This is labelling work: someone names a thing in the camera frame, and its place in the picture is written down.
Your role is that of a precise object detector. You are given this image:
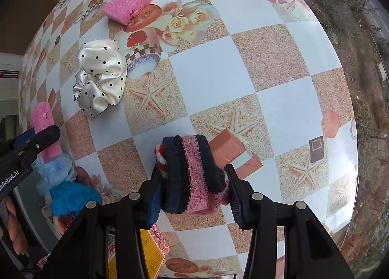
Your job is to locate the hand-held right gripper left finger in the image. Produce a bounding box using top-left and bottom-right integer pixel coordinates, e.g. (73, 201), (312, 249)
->
(43, 171), (163, 279)

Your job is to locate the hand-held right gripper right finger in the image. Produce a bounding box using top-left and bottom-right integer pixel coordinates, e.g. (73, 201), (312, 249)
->
(224, 164), (356, 279)

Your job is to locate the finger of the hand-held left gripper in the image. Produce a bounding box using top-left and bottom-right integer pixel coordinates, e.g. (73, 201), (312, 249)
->
(12, 125), (61, 161)

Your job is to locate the grey cardboard box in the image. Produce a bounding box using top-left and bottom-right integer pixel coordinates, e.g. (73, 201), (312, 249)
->
(0, 173), (43, 269)

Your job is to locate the pink and navy sock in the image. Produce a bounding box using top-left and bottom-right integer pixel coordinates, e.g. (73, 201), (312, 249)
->
(154, 134), (232, 216)

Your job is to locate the light blue fluffy scrunchie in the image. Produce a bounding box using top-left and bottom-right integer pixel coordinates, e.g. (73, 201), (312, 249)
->
(35, 154), (77, 196)

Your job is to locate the red patterned box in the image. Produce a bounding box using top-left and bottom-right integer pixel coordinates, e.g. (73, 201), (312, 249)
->
(37, 226), (168, 279)

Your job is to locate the white polka dot scrunchie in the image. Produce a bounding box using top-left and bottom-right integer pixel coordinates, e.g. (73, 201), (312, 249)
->
(72, 39), (128, 118)

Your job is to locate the brown cardboard sheet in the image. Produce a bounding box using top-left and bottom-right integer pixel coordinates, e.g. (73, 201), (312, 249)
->
(18, 0), (81, 55)

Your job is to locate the checkered printed tablecloth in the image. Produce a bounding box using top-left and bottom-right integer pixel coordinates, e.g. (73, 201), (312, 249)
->
(18, 0), (359, 279)

